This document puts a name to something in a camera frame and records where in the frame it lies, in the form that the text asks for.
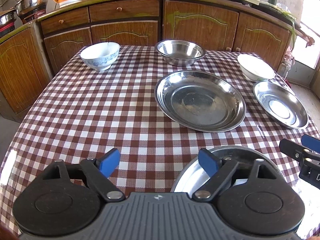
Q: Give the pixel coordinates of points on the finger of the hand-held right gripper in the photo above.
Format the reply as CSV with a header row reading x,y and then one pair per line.
x,y
291,147
312,143

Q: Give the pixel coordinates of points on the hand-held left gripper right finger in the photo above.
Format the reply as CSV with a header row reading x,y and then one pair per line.
x,y
208,162

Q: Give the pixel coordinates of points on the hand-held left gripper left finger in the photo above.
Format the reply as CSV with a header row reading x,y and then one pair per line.
x,y
110,162

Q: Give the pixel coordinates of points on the medium steel plate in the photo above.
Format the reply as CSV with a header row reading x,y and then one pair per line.
x,y
188,181

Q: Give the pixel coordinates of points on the small steel plate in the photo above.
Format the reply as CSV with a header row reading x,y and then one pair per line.
x,y
280,105

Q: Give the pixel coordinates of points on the large steel plate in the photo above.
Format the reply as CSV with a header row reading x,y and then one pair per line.
x,y
200,100

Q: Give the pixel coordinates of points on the wide white bowl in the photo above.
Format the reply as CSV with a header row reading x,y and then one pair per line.
x,y
255,67

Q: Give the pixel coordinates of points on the blue patterned white bowl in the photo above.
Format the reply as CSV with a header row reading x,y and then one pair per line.
x,y
100,55

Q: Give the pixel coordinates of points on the steel bowl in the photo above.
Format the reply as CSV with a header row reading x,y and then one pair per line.
x,y
180,52

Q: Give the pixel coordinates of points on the brown white checkered tablecloth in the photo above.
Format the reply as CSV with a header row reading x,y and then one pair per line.
x,y
100,105

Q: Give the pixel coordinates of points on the green onion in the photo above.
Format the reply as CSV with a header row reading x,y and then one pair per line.
x,y
291,20

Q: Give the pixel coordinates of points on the glass door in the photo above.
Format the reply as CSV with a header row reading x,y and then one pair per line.
x,y
311,17

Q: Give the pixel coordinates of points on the narrow wooden cabinet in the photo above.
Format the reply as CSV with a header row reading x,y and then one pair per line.
x,y
20,70

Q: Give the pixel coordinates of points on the two-door wooden cabinet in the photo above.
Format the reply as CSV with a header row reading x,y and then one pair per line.
x,y
200,27

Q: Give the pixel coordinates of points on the clear plastic bag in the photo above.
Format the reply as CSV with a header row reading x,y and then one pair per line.
x,y
283,7

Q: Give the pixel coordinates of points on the wooden cabinet with drawers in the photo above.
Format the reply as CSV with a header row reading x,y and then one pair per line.
x,y
112,12

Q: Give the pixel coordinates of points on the red black induction cooker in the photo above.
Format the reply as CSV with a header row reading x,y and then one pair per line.
x,y
7,28
32,15

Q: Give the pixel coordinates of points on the steel pot with lid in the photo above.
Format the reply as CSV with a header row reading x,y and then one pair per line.
x,y
31,2
7,17

